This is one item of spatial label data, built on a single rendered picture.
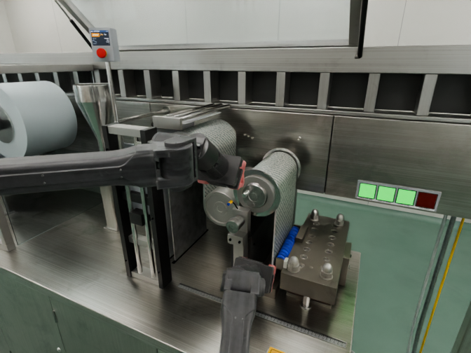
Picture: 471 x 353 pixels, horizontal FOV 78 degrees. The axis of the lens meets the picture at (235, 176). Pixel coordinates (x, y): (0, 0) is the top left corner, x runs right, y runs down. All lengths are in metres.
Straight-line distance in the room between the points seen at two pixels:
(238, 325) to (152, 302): 0.53
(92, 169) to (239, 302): 0.34
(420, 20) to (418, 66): 2.36
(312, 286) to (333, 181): 0.41
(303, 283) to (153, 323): 0.45
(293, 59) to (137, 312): 0.96
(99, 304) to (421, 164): 1.12
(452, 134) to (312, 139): 0.42
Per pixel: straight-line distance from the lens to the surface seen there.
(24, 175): 0.51
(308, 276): 0.92
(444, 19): 3.43
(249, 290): 0.60
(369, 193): 1.13
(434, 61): 1.07
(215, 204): 0.93
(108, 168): 0.48
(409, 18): 3.41
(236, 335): 0.54
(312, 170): 1.13
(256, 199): 0.84
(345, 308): 1.04
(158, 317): 0.99
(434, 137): 1.09
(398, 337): 2.32
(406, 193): 1.13
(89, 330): 1.25
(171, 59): 1.31
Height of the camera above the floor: 1.61
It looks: 22 degrees down
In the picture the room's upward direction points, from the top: straight up
